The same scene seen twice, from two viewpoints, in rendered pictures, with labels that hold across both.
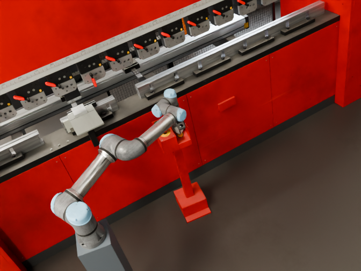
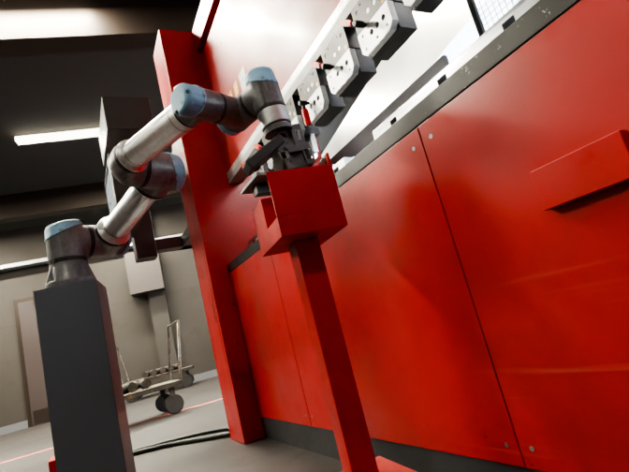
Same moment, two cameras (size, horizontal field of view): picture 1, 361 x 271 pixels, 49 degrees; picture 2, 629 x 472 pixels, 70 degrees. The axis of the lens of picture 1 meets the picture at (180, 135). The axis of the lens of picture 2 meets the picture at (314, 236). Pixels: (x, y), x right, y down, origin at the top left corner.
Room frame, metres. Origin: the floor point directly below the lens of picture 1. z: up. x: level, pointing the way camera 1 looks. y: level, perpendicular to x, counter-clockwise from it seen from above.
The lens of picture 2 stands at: (1.92, -1.00, 0.46)
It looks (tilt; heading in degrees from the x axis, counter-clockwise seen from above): 11 degrees up; 79
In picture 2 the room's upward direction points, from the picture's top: 14 degrees counter-clockwise
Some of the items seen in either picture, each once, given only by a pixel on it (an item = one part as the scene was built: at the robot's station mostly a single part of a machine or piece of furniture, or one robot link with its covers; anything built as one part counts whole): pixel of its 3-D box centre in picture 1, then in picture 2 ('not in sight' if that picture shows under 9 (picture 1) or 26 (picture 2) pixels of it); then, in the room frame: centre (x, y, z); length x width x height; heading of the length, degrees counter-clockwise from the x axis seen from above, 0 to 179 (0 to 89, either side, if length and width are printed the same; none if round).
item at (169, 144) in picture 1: (172, 133); (294, 206); (2.09, 0.05, 0.75); 0.20 x 0.16 x 0.18; 101
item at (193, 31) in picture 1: (196, 21); not in sight; (2.60, -0.31, 1.24); 0.15 x 0.09 x 0.17; 108
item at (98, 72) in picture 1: (89, 67); (320, 95); (2.34, 0.45, 1.24); 0.15 x 0.09 x 0.17; 108
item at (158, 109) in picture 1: (163, 108); (234, 112); (2.00, 0.06, 1.03); 0.11 x 0.11 x 0.08; 41
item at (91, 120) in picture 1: (85, 119); (281, 181); (2.15, 0.57, 1.00); 0.26 x 0.18 x 0.01; 18
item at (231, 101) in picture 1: (226, 104); (581, 173); (2.46, -0.41, 0.58); 0.15 x 0.02 x 0.07; 108
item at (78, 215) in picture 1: (80, 216); (67, 241); (1.39, 0.60, 0.94); 0.13 x 0.12 x 0.14; 41
